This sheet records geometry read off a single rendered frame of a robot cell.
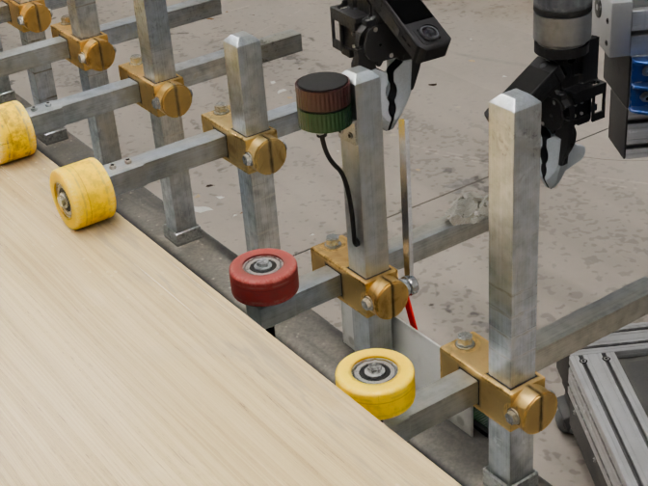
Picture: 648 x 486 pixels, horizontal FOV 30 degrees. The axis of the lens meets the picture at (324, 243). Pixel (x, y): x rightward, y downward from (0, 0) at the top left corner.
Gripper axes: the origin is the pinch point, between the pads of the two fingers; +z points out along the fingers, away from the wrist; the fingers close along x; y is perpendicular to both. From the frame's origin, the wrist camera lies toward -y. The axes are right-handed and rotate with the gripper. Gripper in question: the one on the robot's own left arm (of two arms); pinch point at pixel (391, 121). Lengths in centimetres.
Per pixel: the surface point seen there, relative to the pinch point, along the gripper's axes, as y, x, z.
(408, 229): -9.5, 4.0, 9.6
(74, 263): 8.7, 39.9, 10.3
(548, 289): 82, -93, 101
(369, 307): -12.8, 11.8, 15.9
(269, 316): -7.7, 22.5, 15.8
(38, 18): 87, 18, 6
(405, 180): -7.1, 2.6, 4.4
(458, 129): 172, -130, 101
